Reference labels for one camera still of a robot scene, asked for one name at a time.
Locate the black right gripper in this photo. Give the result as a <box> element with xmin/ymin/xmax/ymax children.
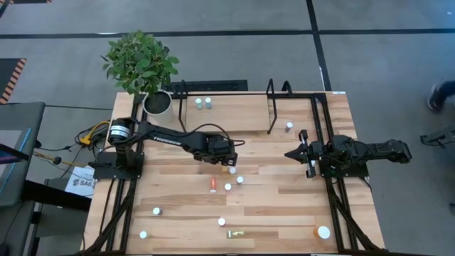
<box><xmin>285</xmin><ymin>129</ymin><xmax>338</xmax><ymax>178</ymax></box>

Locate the large orange medicine bottle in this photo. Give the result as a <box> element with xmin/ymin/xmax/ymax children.
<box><xmin>313</xmin><ymin>225</ymin><xmax>331</xmax><ymax>240</ymax></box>

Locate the green plant in white pot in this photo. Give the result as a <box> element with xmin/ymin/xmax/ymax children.
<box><xmin>100</xmin><ymin>29</ymin><xmax>181</xmax><ymax>126</ymax></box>

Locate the grey metal stand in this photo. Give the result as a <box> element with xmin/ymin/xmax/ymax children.
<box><xmin>419</xmin><ymin>124</ymin><xmax>455</xmax><ymax>152</ymax></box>

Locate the white printed paper sheet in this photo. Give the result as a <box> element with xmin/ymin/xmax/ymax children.
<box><xmin>65</xmin><ymin>165</ymin><xmax>96</xmax><ymax>199</ymax></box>

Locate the black furniture beam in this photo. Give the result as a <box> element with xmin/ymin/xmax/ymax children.
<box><xmin>21</xmin><ymin>179</ymin><xmax>92</xmax><ymax>211</ymax></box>

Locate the grey desk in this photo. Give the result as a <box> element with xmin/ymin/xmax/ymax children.
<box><xmin>0</xmin><ymin>102</ymin><xmax>46</xmax><ymax>256</ymax></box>

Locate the grey laptop blue edge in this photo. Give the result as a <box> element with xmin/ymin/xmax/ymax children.
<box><xmin>0</xmin><ymin>128</ymin><xmax>33</xmax><ymax>208</ymax></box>

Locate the black mat orange striped edge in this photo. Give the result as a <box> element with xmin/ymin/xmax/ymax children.
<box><xmin>0</xmin><ymin>58</ymin><xmax>28</xmax><ymax>105</ymax></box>

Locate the wooden shelf black metal frame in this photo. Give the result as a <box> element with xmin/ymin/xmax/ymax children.
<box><xmin>176</xmin><ymin>78</ymin><xmax>293</xmax><ymax>136</ymax></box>

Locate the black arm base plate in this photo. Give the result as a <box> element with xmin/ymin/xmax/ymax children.
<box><xmin>92</xmin><ymin>151</ymin><xmax>145</xmax><ymax>180</ymax></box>
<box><xmin>317</xmin><ymin>149</ymin><xmax>370</xmax><ymax>178</ymax></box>

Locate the black aluminium table frame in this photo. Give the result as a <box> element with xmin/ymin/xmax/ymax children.
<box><xmin>83</xmin><ymin>91</ymin><xmax>383</xmax><ymax>255</ymax></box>

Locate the yellow cable with plug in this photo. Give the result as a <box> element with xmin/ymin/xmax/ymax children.
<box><xmin>78</xmin><ymin>120</ymin><xmax>111</xmax><ymax>146</ymax></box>

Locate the black cable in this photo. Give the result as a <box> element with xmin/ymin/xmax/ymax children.
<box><xmin>33</xmin><ymin>140</ymin><xmax>107</xmax><ymax>168</ymax></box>

